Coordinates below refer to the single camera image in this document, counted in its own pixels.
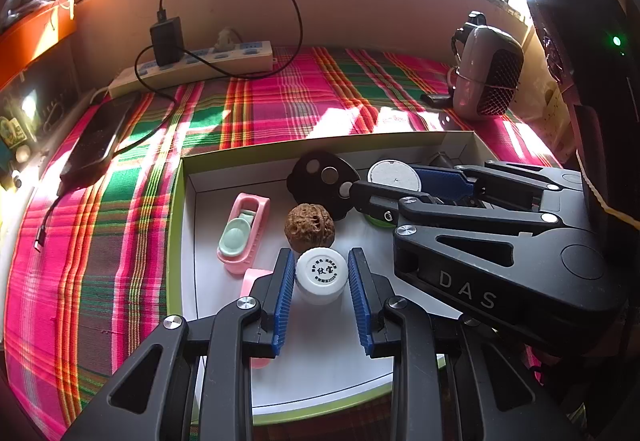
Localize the white round jar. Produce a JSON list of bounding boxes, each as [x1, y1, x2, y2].
[[295, 247, 348, 306]]

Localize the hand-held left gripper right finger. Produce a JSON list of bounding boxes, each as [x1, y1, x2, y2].
[[348, 247, 583, 441]]

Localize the small black device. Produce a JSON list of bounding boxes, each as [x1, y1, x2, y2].
[[430, 151, 468, 169]]

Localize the pink plastic piece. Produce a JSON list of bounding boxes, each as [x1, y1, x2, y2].
[[240, 267, 276, 369]]

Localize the black phone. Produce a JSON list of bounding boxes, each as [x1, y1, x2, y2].
[[59, 91, 143, 196]]

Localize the black charging cable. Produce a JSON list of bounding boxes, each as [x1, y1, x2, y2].
[[112, 0, 304, 157]]

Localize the white power strip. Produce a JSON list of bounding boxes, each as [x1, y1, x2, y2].
[[107, 40, 278, 98]]

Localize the small picture card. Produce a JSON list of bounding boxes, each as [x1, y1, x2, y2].
[[0, 116, 28, 144]]

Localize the grey cardboard box green sides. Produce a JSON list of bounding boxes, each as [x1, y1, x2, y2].
[[166, 131, 501, 427]]

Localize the white plug adapter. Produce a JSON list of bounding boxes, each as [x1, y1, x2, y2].
[[216, 27, 240, 53]]

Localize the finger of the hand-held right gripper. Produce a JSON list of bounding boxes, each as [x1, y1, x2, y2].
[[415, 161, 586, 212], [349, 181, 563, 238]]

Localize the green spool with metal disc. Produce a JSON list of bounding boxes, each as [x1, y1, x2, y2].
[[365, 160, 423, 228]]

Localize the black charger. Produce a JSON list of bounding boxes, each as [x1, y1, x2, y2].
[[151, 17, 186, 67]]

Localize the short black cable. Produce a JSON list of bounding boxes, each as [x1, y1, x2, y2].
[[33, 194, 66, 253]]

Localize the black round piece with holes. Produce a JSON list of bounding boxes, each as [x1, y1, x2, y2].
[[287, 150, 361, 222]]

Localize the small grey desk heater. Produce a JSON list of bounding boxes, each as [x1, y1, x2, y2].
[[450, 11, 526, 121]]

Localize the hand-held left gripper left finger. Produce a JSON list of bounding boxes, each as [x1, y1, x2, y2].
[[62, 247, 297, 441]]

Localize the orange planter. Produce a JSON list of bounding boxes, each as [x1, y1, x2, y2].
[[0, 0, 78, 89]]

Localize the brown walnut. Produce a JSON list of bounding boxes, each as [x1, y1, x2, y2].
[[284, 202, 328, 254]]

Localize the pink toy with green seat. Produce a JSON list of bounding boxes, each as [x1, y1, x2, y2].
[[216, 192, 271, 275]]

